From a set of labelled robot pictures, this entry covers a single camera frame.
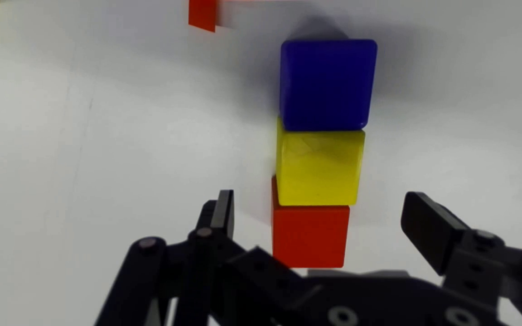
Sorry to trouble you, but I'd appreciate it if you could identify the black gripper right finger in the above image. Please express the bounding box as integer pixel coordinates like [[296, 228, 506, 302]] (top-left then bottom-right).
[[401, 190, 522, 326]]

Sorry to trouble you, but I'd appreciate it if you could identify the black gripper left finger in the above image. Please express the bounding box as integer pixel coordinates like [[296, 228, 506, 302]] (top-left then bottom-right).
[[94, 188, 310, 326]]

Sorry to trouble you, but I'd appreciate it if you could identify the red cube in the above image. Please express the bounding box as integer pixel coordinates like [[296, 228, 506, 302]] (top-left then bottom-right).
[[270, 173, 352, 269]]

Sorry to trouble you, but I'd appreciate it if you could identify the yellow cube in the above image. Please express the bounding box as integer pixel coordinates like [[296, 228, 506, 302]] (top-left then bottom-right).
[[274, 117, 368, 208]]

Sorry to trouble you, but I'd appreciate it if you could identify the blue cube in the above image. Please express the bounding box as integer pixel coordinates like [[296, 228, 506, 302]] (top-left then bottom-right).
[[277, 36, 379, 134]]

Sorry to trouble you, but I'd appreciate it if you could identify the red tape cross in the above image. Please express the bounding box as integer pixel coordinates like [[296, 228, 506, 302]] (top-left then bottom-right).
[[187, 0, 221, 34]]

